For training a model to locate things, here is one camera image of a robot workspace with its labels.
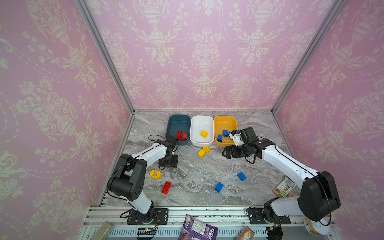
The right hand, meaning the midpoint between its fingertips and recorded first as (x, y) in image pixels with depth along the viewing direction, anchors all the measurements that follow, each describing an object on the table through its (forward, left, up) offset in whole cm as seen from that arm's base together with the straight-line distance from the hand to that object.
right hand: (229, 152), depth 85 cm
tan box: (-34, +63, -6) cm, 72 cm away
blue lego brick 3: (-16, +7, -9) cm, 20 cm away
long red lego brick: (-15, +36, -8) cm, 40 cm away
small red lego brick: (-3, +35, -10) cm, 36 cm away
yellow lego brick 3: (+19, +13, -8) cm, 25 cm away
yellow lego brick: (+8, +12, -9) cm, 17 cm away
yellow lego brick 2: (+4, +16, -9) cm, 19 cm away
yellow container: (+27, -2, -9) cm, 29 cm away
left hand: (-2, +34, -9) cm, 36 cm away
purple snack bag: (-35, +21, -8) cm, 41 cm away
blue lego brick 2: (+5, -3, +12) cm, 14 cm away
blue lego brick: (+16, +2, -9) cm, 18 cm away
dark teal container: (+32, +33, -9) cm, 47 cm away
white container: (+31, +16, -10) cm, 36 cm away
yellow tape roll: (-8, +43, -7) cm, 44 cm away
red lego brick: (+19, +30, -8) cm, 36 cm away
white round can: (-37, -33, -7) cm, 50 cm away
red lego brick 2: (+15, +26, -5) cm, 31 cm away
